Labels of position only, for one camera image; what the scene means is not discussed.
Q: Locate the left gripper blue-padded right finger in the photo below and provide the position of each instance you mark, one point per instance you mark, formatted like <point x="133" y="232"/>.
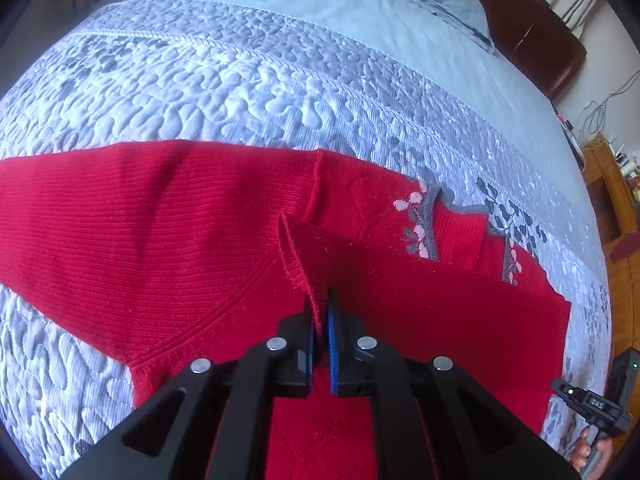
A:
<point x="432" y="420"/>

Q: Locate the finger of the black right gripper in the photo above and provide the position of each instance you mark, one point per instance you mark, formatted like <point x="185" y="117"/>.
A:
<point x="563" y="389"/>

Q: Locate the red knit sweater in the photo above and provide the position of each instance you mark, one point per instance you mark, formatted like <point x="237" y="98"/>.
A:
<point x="161" y="253"/>

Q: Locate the person's right hand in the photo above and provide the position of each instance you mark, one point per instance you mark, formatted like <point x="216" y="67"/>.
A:
<point x="581" y="452"/>

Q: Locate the dark red cloth on desk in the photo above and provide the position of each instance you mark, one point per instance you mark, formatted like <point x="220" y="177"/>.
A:
<point x="623" y="251"/>

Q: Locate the dark brown leather headboard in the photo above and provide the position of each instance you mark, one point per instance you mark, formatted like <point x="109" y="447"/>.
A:
<point x="533" y="38"/>

